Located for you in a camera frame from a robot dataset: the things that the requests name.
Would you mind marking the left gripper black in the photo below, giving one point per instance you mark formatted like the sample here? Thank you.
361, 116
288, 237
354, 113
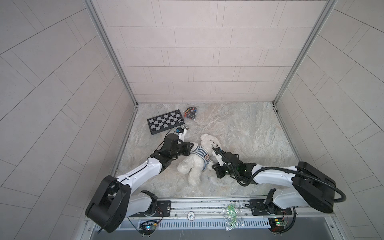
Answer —
187, 147

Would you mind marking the blue white striped shirt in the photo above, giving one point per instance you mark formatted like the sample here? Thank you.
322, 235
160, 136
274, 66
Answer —
201, 154

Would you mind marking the white teddy bear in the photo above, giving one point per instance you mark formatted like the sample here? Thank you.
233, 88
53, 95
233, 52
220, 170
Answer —
194, 173

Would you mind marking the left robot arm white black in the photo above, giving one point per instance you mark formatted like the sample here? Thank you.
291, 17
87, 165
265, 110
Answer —
115, 200

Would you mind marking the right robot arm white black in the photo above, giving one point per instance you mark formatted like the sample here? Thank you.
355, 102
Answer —
304, 185

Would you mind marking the black white chessboard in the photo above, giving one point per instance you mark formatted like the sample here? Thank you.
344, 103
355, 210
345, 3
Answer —
165, 122

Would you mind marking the bag of colourful small pieces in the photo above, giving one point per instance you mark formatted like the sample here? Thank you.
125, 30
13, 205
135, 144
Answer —
190, 113

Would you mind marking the clear bag green parts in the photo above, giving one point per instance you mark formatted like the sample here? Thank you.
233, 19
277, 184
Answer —
233, 217

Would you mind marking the right green circuit board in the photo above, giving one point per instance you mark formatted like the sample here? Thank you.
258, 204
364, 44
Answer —
277, 224

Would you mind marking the green circuit board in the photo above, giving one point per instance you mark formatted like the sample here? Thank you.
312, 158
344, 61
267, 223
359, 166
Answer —
277, 224
147, 228

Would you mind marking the left green circuit board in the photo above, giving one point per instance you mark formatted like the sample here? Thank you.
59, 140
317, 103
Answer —
147, 228

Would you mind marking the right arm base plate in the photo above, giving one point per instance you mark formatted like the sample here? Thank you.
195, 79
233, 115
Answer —
259, 208

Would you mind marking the aluminium front rail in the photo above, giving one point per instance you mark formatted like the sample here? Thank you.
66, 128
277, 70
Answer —
204, 208

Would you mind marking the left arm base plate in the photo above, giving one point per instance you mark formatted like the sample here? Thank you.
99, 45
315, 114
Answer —
163, 206

